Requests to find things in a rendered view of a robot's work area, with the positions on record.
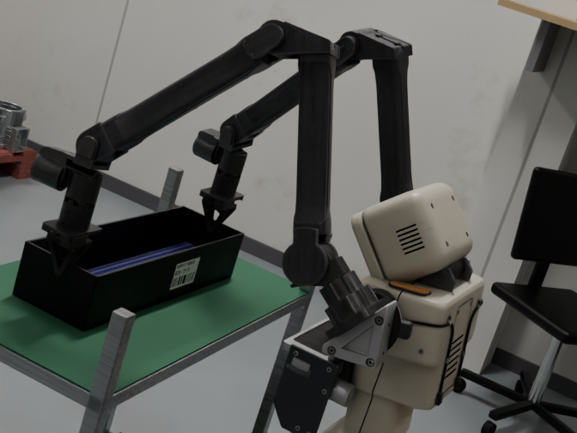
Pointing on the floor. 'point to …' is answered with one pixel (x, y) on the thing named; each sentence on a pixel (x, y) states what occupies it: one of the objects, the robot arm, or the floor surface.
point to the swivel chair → (541, 236)
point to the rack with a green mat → (147, 336)
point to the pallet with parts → (15, 142)
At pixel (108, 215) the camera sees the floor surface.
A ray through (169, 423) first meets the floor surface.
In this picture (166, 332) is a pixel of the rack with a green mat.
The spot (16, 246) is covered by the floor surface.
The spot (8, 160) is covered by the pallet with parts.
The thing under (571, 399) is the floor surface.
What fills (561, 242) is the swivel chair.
